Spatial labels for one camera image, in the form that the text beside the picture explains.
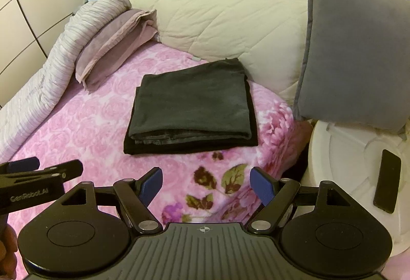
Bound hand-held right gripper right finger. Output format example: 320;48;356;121
247;166;350;234

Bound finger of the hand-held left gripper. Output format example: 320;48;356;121
0;157;41;176
0;159;85;187

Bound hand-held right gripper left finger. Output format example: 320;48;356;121
61;166;165;234

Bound black garment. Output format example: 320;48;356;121
123;77;259;156

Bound grey jeans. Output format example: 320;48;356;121
128;57;257;146

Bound person's left hand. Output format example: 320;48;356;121
0;225;19;279

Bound pink floral blanket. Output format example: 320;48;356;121
0;41;313;280

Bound white round table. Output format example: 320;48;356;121
300;118;410;257

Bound white ribbed quilt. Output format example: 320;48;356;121
0;0;133;163

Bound black phone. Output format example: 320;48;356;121
373;148;402;214

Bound purple pillow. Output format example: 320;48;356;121
75;8;159;92

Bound cream padded headboard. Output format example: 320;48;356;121
113;0;310;108

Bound grey cushion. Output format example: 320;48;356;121
293;0;410;134

